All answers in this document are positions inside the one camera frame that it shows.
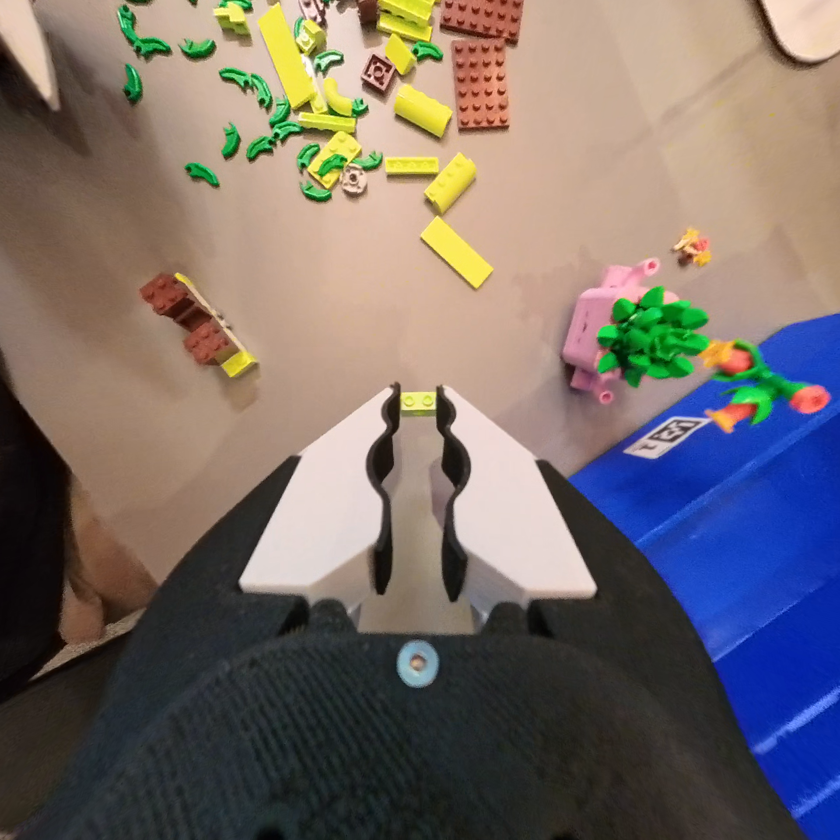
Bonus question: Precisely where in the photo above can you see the pink toy pot with plant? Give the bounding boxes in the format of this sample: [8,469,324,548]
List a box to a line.
[561,258,833,435]

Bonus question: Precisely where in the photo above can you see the short lime flat tile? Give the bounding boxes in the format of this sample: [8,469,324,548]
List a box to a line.
[420,215,494,290]

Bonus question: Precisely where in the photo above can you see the white book stand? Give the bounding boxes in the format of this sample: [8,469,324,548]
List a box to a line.
[755,0,840,64]

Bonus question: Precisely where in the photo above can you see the person's leg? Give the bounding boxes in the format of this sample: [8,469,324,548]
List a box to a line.
[62,486,161,647]

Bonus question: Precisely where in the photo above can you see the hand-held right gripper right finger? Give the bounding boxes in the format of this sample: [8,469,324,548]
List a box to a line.
[436,385,599,624]

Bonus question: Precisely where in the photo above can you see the brown and lime brick assembly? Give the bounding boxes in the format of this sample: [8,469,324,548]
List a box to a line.
[139,272,259,379]

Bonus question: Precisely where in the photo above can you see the pile of assorted toy bricks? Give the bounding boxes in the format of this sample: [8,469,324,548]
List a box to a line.
[213,0,437,76]

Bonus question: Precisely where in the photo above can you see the scattered green leaf pieces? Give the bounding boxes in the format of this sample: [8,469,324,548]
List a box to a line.
[117,0,445,203]

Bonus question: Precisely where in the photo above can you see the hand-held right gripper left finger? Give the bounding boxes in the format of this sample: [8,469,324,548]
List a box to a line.
[238,382,403,626]

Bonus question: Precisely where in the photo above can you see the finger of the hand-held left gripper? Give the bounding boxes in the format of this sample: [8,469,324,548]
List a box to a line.
[0,0,61,111]

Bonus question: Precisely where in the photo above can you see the lime smooth slope brick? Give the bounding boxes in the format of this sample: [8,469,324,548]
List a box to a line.
[383,33,418,77]

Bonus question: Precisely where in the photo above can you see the large brown studded plate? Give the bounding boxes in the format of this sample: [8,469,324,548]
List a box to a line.
[451,38,511,131]
[438,0,526,46]

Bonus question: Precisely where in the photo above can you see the long lime flat tile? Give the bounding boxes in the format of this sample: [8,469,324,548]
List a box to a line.
[257,2,316,110]

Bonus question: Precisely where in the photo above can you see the blue plastic bin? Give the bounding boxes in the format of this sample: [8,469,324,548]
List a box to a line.
[567,314,840,821]

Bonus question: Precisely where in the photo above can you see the small orange flower pieces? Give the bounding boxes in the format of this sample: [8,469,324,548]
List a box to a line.
[671,226,713,268]

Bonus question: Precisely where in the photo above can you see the lime curved slope brick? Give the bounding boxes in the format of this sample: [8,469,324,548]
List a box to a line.
[394,83,454,139]

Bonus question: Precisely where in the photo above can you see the lime wide studded plate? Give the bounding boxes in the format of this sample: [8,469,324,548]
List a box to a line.
[306,130,363,190]

